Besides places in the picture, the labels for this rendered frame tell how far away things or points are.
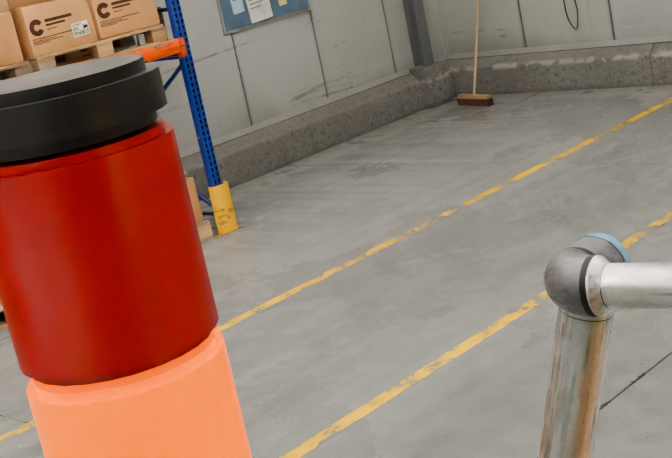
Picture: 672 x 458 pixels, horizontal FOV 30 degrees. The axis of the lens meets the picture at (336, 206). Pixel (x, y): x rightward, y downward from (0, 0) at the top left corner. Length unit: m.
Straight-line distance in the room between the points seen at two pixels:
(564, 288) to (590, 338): 0.21
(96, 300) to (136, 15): 9.56
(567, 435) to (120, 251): 2.39
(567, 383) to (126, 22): 7.51
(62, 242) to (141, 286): 0.02
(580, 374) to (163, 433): 2.31
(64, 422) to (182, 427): 0.03
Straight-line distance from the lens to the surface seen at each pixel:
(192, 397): 0.30
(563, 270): 2.39
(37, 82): 0.29
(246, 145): 12.04
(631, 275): 2.33
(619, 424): 5.57
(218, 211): 10.11
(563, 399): 2.62
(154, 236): 0.29
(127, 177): 0.29
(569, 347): 2.57
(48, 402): 0.31
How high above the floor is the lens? 2.37
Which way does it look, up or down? 13 degrees down
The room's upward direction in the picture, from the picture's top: 12 degrees counter-clockwise
